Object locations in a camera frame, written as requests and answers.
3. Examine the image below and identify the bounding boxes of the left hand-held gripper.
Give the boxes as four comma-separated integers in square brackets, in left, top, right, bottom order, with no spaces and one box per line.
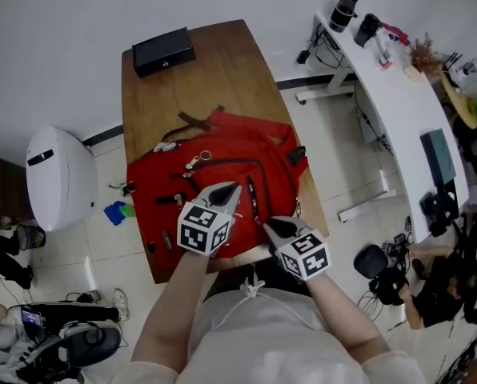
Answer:
[176,181,244,259]

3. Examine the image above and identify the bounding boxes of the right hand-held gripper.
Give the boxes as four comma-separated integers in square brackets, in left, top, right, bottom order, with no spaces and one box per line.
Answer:
[263,216,332,283]

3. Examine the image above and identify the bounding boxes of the red backpack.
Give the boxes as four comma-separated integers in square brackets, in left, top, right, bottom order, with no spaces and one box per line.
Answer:
[126,104,309,272]

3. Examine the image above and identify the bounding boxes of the person's left forearm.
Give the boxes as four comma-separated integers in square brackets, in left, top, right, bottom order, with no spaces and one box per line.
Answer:
[130,249,208,376]

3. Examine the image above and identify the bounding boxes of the person's right forearm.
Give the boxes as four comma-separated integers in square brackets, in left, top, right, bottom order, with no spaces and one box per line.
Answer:
[303,271,391,364]

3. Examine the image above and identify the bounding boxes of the black round case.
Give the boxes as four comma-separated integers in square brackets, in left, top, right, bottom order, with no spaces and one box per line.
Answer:
[353,244,391,280]

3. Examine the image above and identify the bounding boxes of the blue and green cloth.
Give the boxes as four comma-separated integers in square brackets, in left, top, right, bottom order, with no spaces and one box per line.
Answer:
[102,199,136,228]

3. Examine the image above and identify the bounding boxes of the person's white shirt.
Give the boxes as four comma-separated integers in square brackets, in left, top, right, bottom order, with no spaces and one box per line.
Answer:
[112,276,428,384]

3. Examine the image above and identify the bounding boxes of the black device on desk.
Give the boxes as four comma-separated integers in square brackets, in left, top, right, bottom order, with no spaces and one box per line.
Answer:
[419,189,463,238]

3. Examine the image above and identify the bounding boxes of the black box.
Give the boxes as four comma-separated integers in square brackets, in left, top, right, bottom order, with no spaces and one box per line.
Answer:
[131,26,197,78]

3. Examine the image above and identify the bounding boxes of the white smart toilet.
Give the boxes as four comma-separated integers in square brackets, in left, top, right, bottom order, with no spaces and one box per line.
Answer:
[25,125,100,233]

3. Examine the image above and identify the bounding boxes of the dark teal box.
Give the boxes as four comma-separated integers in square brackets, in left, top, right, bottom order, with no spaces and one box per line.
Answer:
[419,128,459,186]

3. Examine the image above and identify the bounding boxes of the white curved desk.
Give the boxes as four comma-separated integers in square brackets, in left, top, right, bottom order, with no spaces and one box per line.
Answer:
[295,11,471,244]

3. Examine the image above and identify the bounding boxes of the mesh waste bin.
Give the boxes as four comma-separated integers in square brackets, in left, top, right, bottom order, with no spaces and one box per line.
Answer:
[15,223,47,252]

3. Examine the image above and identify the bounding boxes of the clear bottle red label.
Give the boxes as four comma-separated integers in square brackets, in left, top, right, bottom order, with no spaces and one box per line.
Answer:
[372,30,395,70]

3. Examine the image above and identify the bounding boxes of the straw hat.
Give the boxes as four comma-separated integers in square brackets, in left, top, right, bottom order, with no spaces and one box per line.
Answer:
[439,69,477,130]

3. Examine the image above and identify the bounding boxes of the black slim bottle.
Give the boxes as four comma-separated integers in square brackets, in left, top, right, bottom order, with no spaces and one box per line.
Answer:
[353,13,383,48]

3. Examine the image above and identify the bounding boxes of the black tumbler with lid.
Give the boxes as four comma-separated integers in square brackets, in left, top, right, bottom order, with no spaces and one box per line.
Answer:
[327,0,361,34]

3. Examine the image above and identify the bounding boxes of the dark brown cabinet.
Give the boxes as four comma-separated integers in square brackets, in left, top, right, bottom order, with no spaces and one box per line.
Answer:
[0,150,36,220]

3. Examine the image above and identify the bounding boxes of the dried flowers in white pot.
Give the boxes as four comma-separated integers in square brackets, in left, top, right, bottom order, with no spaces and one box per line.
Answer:
[404,31,443,82]

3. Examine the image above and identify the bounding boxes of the phone with lit screen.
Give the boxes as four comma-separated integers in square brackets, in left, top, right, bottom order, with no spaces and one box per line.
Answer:
[20,306,44,330]

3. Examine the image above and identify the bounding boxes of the pink packet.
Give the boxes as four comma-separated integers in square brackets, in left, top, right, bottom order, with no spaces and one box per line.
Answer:
[381,22,411,46]

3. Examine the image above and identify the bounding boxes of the black router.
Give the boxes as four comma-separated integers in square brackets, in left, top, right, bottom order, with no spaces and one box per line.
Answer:
[441,51,464,74]

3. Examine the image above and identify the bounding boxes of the black camera gear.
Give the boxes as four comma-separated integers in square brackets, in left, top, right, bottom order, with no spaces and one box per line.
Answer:
[367,267,411,306]

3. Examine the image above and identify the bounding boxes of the black desk cables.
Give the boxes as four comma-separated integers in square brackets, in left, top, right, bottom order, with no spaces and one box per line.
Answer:
[302,24,395,155]

